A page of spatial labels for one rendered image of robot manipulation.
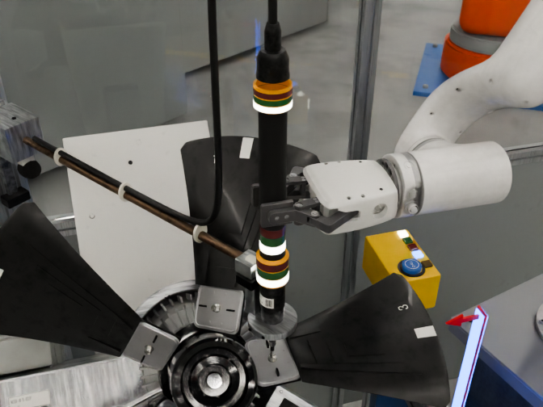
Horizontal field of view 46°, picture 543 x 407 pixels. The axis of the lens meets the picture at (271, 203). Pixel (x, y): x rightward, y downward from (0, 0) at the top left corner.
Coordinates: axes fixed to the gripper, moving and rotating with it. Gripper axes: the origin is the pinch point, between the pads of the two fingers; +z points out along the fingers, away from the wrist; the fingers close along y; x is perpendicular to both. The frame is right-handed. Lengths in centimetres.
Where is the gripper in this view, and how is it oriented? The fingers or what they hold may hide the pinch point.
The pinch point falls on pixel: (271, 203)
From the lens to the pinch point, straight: 79.6
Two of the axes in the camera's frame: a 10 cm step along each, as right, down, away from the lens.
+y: -2.7, -5.5, 7.9
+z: -9.6, 1.4, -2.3
